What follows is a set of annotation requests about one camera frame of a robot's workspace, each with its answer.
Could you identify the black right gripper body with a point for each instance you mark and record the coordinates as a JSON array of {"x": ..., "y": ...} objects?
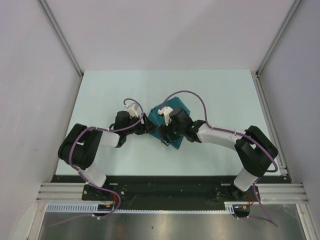
[{"x": 175, "y": 132}]

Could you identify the aluminium frame rail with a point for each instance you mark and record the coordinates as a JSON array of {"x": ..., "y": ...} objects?
[{"x": 285, "y": 192}]

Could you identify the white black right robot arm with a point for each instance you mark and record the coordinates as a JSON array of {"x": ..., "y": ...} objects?
[{"x": 256, "y": 152}]

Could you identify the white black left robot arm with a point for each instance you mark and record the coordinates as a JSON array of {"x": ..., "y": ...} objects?
[{"x": 80, "y": 146}]

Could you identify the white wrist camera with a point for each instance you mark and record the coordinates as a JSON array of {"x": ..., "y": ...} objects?
[
  {"x": 165, "y": 113},
  {"x": 132, "y": 109}
]

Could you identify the right aluminium corner post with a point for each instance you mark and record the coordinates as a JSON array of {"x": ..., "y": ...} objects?
[{"x": 279, "y": 35}]

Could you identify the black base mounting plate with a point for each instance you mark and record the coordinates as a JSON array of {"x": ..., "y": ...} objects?
[{"x": 216, "y": 188}]

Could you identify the left aluminium corner post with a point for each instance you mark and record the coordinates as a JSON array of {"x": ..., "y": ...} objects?
[{"x": 55, "y": 26}]

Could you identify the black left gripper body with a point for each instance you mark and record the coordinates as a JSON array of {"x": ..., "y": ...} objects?
[{"x": 138, "y": 129}]

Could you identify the aluminium corner post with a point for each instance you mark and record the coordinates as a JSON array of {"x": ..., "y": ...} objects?
[
  {"x": 279, "y": 35},
  {"x": 55, "y": 26}
]

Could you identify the teal cloth napkin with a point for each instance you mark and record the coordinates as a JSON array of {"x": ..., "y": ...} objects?
[{"x": 158, "y": 121}]

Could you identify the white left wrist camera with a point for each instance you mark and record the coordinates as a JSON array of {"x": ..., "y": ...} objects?
[{"x": 132, "y": 109}]

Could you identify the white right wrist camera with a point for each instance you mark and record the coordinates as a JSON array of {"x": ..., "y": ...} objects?
[{"x": 165, "y": 113}]

